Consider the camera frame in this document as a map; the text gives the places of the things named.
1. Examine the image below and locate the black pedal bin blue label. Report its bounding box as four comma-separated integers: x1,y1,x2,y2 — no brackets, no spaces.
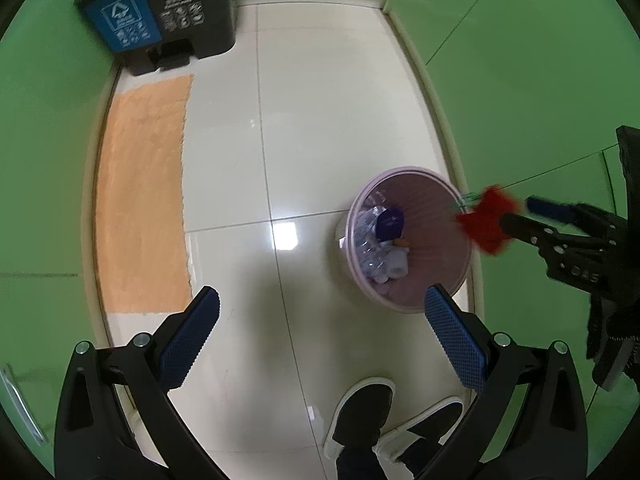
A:
74,0,237,77

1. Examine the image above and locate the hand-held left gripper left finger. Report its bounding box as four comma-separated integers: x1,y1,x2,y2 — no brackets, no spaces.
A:
54,286,226,480

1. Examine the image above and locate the orange floor mat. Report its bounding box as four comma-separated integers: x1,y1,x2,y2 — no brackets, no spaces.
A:
95,74,195,315

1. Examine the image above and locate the person's leg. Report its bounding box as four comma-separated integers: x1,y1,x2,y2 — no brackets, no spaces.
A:
335,442,381,480
400,437,443,476

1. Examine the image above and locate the person's left leg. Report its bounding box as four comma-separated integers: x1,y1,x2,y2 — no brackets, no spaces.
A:
335,442,381,480

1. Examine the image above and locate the printed clear plastic bag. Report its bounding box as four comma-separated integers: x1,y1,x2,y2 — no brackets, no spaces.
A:
356,207,388,261

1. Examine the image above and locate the purple drawstring pouch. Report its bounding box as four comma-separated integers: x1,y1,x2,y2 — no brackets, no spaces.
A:
375,208,407,242

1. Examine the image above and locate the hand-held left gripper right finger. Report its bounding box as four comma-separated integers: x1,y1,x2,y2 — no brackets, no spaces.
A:
417,283,588,480

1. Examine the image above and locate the green cabinet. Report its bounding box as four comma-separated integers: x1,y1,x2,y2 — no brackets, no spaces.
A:
384,0,640,466
0,0,118,461

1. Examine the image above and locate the person's right leg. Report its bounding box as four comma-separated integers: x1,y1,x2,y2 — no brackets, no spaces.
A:
400,437,443,476

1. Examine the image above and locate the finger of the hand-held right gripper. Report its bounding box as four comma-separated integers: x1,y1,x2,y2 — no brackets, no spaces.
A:
525,196,583,223
500,212,563,256

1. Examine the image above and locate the pink trash bin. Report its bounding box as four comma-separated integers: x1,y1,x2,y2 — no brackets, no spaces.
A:
335,166,473,315

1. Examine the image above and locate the person's left shoe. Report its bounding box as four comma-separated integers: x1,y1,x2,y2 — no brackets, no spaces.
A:
324,377,396,461

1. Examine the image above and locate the red cloth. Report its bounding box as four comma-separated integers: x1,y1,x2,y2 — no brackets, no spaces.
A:
455,185,523,257

